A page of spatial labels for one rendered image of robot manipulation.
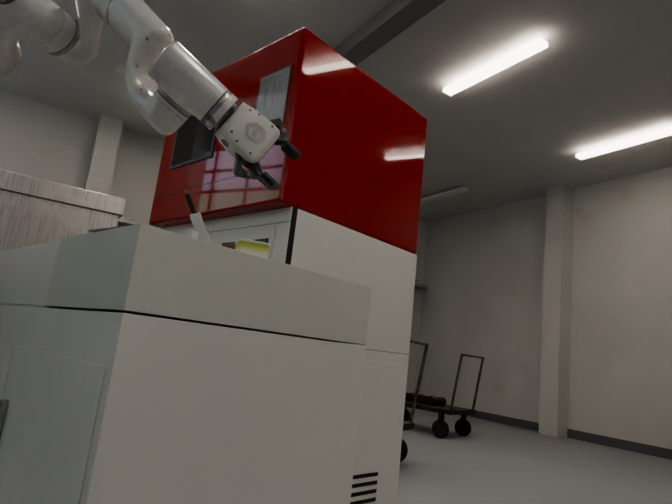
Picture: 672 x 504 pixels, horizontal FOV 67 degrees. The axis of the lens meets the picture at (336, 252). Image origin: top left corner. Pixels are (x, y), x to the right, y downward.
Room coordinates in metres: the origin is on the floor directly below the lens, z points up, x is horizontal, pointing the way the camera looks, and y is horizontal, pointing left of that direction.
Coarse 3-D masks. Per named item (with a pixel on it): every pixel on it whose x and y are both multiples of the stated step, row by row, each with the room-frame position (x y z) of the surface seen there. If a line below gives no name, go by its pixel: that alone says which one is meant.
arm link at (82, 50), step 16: (80, 0) 1.00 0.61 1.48; (96, 0) 0.97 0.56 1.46; (80, 16) 1.03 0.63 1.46; (96, 16) 1.02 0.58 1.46; (80, 32) 1.07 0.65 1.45; (96, 32) 1.06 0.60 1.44; (64, 48) 1.08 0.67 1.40; (80, 48) 1.09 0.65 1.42; (96, 48) 1.10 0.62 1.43; (80, 64) 1.14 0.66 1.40
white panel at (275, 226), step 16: (288, 208) 1.53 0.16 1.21; (192, 224) 1.90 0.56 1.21; (208, 224) 1.83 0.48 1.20; (224, 224) 1.76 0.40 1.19; (240, 224) 1.69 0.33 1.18; (256, 224) 1.63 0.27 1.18; (272, 224) 1.58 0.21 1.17; (288, 224) 1.53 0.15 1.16; (224, 240) 1.75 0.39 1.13; (256, 240) 1.62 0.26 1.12; (272, 240) 1.57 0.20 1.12; (288, 240) 1.52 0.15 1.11; (272, 256) 1.56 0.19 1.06; (288, 256) 1.53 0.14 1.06
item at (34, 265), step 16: (0, 256) 1.35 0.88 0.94; (16, 256) 1.26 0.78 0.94; (32, 256) 1.18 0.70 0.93; (48, 256) 1.10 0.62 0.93; (0, 272) 1.33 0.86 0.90; (16, 272) 1.24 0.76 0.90; (32, 272) 1.16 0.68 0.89; (48, 272) 1.09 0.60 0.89; (0, 288) 1.31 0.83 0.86; (16, 288) 1.22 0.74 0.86; (32, 288) 1.14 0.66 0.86; (48, 288) 1.08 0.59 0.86; (32, 304) 1.13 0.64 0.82
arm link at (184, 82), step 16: (176, 48) 0.86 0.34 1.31; (160, 64) 0.86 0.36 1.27; (176, 64) 0.86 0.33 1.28; (192, 64) 0.88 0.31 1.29; (160, 80) 0.89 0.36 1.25; (176, 80) 0.88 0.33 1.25; (192, 80) 0.88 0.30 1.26; (208, 80) 0.89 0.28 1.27; (176, 96) 0.89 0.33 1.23; (192, 96) 0.89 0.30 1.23; (208, 96) 0.90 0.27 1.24; (192, 112) 0.92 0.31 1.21
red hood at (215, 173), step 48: (288, 48) 1.53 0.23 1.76; (240, 96) 1.69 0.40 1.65; (288, 96) 1.51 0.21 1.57; (336, 96) 1.62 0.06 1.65; (384, 96) 1.81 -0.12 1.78; (192, 144) 1.87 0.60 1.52; (336, 144) 1.64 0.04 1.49; (384, 144) 1.83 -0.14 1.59; (192, 192) 1.84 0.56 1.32; (240, 192) 1.63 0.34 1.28; (288, 192) 1.51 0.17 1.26; (336, 192) 1.66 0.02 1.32; (384, 192) 1.85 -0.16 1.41; (384, 240) 1.87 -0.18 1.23
